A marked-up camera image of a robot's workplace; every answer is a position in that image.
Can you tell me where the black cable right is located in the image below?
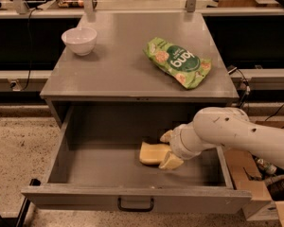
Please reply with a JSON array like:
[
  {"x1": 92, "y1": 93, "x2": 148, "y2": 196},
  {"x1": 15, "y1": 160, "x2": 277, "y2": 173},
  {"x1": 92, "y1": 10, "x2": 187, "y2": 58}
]
[{"x1": 226, "y1": 64, "x2": 252, "y2": 109}]

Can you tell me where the green snack bag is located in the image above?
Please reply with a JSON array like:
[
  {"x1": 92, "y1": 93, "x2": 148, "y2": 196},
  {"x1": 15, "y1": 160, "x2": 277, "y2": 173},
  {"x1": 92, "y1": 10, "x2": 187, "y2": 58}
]
[{"x1": 144, "y1": 37, "x2": 212, "y2": 90}]

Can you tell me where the open grey top drawer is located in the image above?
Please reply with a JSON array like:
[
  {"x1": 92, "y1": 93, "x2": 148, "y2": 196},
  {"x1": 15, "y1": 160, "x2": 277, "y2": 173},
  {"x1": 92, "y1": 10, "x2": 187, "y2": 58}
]
[{"x1": 22, "y1": 102, "x2": 251, "y2": 214}]

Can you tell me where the black cable left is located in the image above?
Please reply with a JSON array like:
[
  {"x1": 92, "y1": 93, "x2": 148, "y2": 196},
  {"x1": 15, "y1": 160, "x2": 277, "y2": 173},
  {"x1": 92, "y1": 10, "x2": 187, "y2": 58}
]
[{"x1": 20, "y1": 7, "x2": 44, "y2": 93}]

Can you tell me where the grey metal cabinet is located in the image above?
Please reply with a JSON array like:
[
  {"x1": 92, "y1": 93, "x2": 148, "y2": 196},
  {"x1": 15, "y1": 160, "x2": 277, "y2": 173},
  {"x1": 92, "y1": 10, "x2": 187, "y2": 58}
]
[{"x1": 41, "y1": 11, "x2": 239, "y2": 124}]

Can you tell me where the brown cardboard box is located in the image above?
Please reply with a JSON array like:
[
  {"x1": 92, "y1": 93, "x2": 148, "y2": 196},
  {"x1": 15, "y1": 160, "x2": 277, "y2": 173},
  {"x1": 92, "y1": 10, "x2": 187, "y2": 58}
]
[{"x1": 224, "y1": 120, "x2": 284, "y2": 227}]

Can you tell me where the black cable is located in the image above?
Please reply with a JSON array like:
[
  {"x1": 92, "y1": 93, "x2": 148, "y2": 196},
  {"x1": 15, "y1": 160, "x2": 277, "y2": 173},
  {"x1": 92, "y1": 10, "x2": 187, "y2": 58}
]
[
  {"x1": 226, "y1": 64, "x2": 252, "y2": 109},
  {"x1": 20, "y1": 7, "x2": 44, "y2": 93}
]

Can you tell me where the black floor stand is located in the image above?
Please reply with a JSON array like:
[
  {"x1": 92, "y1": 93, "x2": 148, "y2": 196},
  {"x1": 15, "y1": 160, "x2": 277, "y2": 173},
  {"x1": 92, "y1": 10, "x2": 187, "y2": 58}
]
[{"x1": 0, "y1": 178, "x2": 42, "y2": 227}]

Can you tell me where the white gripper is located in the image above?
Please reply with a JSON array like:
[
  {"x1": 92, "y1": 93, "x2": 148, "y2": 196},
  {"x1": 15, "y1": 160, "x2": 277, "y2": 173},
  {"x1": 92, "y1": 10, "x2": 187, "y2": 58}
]
[{"x1": 159, "y1": 124, "x2": 201, "y2": 170}]

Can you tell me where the black drawer handle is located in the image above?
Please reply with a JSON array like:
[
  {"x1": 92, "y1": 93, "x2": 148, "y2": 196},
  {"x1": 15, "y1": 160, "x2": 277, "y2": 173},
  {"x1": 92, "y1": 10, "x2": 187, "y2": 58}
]
[{"x1": 117, "y1": 197, "x2": 154, "y2": 213}]

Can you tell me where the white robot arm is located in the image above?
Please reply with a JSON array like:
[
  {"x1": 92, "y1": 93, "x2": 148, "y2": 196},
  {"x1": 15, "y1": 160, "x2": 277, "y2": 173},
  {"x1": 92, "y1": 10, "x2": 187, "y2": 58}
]
[{"x1": 160, "y1": 107, "x2": 284, "y2": 170}]

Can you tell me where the white ceramic bowl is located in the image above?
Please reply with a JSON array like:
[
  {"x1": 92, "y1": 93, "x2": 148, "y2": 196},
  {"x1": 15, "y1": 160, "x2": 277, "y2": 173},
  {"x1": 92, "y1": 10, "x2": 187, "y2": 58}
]
[{"x1": 62, "y1": 27, "x2": 98, "y2": 56}]

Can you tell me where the yellow sponge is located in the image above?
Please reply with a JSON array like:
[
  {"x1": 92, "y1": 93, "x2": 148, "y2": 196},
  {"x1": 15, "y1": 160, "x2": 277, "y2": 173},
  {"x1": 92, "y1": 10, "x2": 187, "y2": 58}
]
[{"x1": 139, "y1": 142, "x2": 170, "y2": 166}]

